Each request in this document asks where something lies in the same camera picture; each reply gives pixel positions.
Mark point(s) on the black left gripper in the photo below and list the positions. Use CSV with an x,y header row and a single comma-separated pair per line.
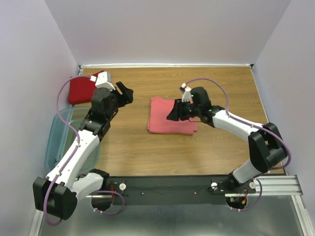
x,y
127,97

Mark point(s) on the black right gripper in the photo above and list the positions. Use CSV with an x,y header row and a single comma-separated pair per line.
x,y
177,112

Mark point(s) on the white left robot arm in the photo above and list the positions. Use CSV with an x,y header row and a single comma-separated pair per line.
x,y
59,192

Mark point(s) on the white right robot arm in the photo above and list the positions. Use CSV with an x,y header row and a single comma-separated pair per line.
x,y
266,147

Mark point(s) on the folded red t shirt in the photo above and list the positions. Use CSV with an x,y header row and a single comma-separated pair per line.
x,y
81,90

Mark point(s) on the clear blue plastic bin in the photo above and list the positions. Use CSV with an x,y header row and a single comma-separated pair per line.
x,y
61,138

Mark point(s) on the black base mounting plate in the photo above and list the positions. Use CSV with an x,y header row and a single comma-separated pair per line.
x,y
168,190

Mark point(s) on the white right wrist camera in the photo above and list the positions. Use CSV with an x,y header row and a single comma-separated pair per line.
x,y
186,93

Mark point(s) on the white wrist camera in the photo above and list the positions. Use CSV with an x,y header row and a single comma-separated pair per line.
x,y
102,80
186,93

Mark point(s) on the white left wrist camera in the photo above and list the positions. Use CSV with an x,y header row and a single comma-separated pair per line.
x,y
102,80

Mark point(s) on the aluminium frame rail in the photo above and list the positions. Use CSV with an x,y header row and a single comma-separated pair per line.
x,y
273,210

